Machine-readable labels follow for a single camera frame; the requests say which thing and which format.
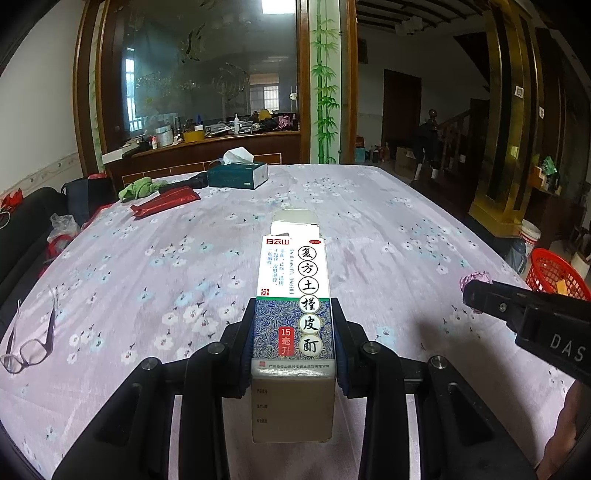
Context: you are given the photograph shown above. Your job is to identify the green cloth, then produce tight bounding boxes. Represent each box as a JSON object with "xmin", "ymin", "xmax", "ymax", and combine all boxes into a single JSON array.
[{"xmin": 118, "ymin": 177, "xmax": 167, "ymax": 203}]

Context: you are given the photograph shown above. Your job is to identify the red plastic mesh basket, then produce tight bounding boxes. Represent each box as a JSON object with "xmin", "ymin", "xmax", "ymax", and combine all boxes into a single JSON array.
[{"xmin": 526, "ymin": 248, "xmax": 591, "ymax": 301}]

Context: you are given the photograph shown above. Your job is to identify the white paint bucket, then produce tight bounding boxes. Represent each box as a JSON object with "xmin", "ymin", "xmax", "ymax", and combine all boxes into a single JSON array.
[{"xmin": 520, "ymin": 219, "xmax": 541, "ymax": 257}]

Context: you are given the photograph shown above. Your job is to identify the wooden headboard shelf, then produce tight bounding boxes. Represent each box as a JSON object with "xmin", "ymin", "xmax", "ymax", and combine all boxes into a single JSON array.
[{"xmin": 105, "ymin": 131, "xmax": 301, "ymax": 189}]

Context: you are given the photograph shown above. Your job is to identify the floral purple bed sheet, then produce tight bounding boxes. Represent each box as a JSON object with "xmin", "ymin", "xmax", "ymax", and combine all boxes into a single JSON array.
[{"xmin": 1, "ymin": 165, "xmax": 572, "ymax": 478}]

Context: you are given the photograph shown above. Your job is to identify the pink crumpled ball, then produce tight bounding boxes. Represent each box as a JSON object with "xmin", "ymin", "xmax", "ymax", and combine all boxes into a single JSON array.
[{"xmin": 459, "ymin": 271, "xmax": 493, "ymax": 292}]

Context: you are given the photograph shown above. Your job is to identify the red flat pouch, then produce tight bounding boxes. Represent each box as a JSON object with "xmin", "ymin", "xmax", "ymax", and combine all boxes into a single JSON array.
[{"xmin": 130, "ymin": 186, "xmax": 200, "ymax": 219}]

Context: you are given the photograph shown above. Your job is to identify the teal tissue box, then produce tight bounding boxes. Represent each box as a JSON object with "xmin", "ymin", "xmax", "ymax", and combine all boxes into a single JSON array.
[{"xmin": 207, "ymin": 147, "xmax": 269, "ymax": 190}]

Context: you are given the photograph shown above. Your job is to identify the white blue medicine box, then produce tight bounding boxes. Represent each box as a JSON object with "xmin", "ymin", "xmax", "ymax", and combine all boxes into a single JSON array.
[{"xmin": 250, "ymin": 209, "xmax": 337, "ymax": 443}]

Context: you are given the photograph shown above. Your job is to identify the clear plastic bag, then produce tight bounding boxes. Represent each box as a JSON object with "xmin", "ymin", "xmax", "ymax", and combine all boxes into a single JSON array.
[{"xmin": 47, "ymin": 213, "xmax": 81, "ymax": 244}]

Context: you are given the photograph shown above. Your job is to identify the dark bag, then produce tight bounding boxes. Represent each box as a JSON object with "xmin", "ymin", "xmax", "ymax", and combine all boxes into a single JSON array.
[{"xmin": 61, "ymin": 178, "xmax": 117, "ymax": 226}]

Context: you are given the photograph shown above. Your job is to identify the person right hand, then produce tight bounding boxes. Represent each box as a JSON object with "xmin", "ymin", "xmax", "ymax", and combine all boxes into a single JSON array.
[{"xmin": 537, "ymin": 381, "xmax": 585, "ymax": 480}]

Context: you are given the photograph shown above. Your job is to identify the black sofa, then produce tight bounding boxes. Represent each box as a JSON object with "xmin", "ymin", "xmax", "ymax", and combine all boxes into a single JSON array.
[{"xmin": 0, "ymin": 187, "xmax": 68, "ymax": 335}]

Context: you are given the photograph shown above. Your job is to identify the orange box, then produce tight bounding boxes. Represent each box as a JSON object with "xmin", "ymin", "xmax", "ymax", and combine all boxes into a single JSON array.
[{"xmin": 556, "ymin": 279, "xmax": 571, "ymax": 296}]

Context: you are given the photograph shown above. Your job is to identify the blue thermos jug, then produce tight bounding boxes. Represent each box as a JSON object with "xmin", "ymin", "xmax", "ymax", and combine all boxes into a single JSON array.
[{"xmin": 504, "ymin": 238, "xmax": 528, "ymax": 275}]

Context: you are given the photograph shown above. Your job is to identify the eyeglasses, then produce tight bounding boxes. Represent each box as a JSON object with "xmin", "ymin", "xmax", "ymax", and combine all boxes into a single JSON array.
[{"xmin": 1, "ymin": 287, "xmax": 58, "ymax": 375}]

